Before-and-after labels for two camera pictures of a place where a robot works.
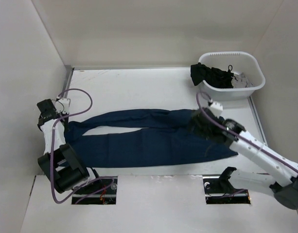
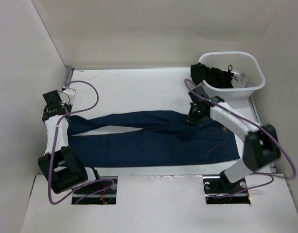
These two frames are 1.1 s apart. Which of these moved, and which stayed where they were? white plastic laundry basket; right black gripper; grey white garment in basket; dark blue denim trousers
Moved: right black gripper
Stayed: white plastic laundry basket; dark blue denim trousers; grey white garment in basket
